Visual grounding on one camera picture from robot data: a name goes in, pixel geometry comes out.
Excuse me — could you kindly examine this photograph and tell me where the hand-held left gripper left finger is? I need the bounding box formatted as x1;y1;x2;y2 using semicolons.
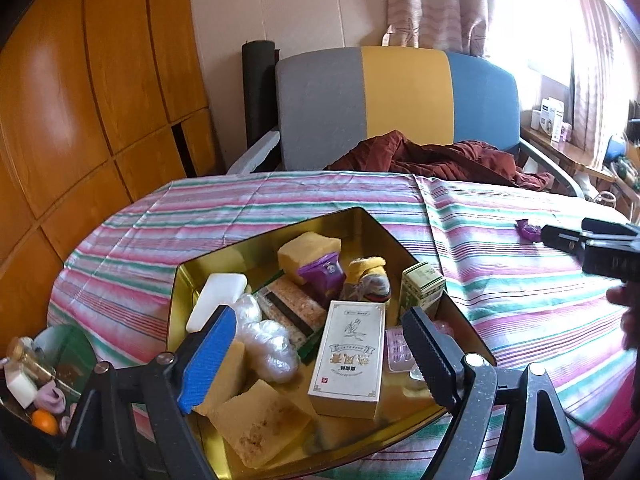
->
55;304;238;480

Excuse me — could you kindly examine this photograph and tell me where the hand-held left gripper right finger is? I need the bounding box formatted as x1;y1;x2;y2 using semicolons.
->
401;306;586;480

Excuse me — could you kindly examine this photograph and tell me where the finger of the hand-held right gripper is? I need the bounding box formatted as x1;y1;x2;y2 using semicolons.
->
541;224;591;261
581;217;640;241

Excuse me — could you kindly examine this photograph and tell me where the yellow sponge block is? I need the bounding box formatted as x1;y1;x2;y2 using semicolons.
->
276;231;342;287
207;379;312;467
192;337;247;416

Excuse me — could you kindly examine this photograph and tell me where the pink hair rollers pack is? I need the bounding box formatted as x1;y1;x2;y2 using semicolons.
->
385;317;456;381

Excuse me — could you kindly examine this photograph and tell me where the purple snack packet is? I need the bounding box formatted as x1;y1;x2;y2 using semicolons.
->
296;253;347;303
516;218;542;242

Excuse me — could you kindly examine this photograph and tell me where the white oblong plastic case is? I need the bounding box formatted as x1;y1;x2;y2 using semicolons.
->
186;272;248;333

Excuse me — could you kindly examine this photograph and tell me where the clear plastic wrap ball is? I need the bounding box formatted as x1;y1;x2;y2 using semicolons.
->
232;294;263;331
247;319;299;383

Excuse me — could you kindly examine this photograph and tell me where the green white carton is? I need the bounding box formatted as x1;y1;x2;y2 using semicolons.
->
398;262;447;328

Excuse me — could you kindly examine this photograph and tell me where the white rectangular cardboard box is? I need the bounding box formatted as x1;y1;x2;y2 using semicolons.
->
307;300;387;420

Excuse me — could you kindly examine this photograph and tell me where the rice cracker packet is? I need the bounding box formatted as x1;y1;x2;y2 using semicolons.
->
255;272;328;361

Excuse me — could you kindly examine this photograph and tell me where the yellow knitted sock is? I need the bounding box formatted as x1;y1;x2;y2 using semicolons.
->
342;256;392;303

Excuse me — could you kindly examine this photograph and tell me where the gold metal tin box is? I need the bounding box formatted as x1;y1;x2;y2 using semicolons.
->
167;206;496;480

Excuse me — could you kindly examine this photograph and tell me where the person's right hand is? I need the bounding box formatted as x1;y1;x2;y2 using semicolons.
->
606;284;640;353

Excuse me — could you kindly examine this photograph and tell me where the blue round container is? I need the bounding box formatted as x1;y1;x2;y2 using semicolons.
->
604;135;626;166

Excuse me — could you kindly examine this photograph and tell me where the wooden side table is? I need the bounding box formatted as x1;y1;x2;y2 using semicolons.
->
520;125;640;221

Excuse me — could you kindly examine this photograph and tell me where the striped pink green tablecloth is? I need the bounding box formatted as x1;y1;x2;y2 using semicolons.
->
46;170;640;480

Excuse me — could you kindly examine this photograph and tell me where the white box with label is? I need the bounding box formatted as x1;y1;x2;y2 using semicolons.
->
540;97;566;141

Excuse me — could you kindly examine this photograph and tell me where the green glass tray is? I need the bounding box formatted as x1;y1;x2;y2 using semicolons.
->
47;324;98;401

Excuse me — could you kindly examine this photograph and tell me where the maroon jacket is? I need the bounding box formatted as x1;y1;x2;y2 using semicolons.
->
324;130;553;192

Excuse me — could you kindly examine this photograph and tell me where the pale green cup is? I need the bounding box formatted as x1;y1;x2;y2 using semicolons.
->
31;327;63;361

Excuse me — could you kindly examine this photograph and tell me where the pink striped curtain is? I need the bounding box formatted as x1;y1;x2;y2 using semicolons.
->
552;0;638;153

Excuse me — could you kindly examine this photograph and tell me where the orange fruit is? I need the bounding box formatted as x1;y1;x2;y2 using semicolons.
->
31;408;60;436

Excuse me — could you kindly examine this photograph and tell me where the gold bottle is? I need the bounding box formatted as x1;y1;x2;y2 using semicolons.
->
7;336;56;378

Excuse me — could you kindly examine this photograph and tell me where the white block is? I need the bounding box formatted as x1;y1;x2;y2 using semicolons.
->
5;367;38;409

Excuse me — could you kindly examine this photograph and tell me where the grey yellow blue armchair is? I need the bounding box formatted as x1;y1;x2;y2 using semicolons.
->
227;46;586;201

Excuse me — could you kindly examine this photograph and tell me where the beige patterned curtain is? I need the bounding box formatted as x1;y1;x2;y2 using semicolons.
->
382;0;493;56

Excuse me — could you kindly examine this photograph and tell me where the black rolled mat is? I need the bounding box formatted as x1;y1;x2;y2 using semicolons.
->
241;40;278;148

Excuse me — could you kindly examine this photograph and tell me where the wooden wardrobe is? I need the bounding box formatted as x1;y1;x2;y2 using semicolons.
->
0;0;223;286

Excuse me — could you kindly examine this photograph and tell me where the black cable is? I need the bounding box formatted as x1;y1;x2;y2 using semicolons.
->
562;407;640;448

